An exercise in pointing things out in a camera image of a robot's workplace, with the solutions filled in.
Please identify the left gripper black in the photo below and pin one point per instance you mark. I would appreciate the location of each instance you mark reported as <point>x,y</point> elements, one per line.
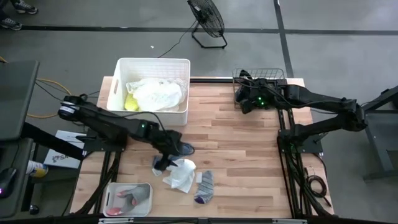
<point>168,140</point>

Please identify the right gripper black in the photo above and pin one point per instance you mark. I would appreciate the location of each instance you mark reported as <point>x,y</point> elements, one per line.
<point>255,93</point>

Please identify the small white cloth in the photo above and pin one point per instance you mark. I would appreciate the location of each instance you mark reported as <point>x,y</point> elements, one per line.
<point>182,175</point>

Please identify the blue sock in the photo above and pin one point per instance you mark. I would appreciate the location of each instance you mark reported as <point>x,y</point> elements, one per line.
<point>188,149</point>

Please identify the grey sock pink toe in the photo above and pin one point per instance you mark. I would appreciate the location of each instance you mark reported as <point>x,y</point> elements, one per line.
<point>138,196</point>

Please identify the large white shirt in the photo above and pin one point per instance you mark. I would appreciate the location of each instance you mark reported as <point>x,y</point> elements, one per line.
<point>155,95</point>

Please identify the yellow cloth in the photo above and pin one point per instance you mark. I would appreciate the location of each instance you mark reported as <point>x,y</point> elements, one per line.
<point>130,102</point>

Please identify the grey sock pink stripes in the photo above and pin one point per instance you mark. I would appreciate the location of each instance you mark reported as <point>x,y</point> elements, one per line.
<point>115,211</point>

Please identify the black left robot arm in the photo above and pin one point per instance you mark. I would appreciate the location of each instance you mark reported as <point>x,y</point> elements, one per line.
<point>105,119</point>

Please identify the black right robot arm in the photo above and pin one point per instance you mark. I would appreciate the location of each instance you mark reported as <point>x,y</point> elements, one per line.
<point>320,101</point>

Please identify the grey striped purple-toed sock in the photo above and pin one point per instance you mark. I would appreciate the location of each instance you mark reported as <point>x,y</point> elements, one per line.
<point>205,188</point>

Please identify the small white plastic bin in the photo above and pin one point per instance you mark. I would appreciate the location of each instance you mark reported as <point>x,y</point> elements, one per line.
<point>146,211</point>

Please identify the black floor fan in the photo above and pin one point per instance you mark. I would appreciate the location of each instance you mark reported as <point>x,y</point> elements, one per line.
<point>208,15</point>

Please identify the white plastic laundry basket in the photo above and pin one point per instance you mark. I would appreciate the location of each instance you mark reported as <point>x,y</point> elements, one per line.
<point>149,67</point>

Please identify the white printed box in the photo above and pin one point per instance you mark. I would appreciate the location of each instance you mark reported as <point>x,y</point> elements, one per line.
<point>63,155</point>

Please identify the black diagonal support beam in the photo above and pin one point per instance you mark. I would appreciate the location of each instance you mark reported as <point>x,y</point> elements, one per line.
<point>46,140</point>

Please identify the white yellow can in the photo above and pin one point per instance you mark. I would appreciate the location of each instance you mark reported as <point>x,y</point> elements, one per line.
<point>37,169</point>

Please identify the dark metal stand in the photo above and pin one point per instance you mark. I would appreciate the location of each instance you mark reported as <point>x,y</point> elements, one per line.
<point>382,130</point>

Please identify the small black knob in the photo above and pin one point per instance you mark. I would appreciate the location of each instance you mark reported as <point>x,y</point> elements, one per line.
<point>33,209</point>

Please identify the dark side desk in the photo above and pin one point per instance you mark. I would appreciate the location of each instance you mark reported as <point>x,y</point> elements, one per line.
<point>15,155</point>

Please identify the black computer mouse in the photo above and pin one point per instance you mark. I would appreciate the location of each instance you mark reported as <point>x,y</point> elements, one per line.
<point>7,182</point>

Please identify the person's shoe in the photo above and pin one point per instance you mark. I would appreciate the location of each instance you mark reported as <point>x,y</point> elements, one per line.
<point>11,23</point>
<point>25,7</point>

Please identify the black aluminium table frame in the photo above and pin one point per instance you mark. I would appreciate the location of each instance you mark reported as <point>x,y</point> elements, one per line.
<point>293,186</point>

